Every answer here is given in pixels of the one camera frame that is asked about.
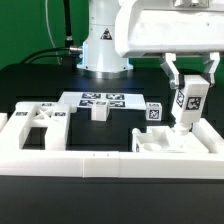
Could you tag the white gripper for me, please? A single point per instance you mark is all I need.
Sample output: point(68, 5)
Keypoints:
point(147, 28)

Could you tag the white chair seat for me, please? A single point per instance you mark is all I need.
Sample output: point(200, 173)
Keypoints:
point(162, 139)

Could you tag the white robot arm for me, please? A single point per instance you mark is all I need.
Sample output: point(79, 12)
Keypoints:
point(99, 54)

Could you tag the white U-shaped obstacle fence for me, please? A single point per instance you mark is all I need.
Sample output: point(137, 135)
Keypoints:
point(122, 164)

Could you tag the white part left edge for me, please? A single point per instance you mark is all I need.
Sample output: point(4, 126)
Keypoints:
point(3, 120)

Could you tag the white marker base plate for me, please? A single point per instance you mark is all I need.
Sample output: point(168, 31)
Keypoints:
point(116, 100)

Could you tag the white chair back frame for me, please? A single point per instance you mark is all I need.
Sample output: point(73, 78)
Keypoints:
point(52, 116)

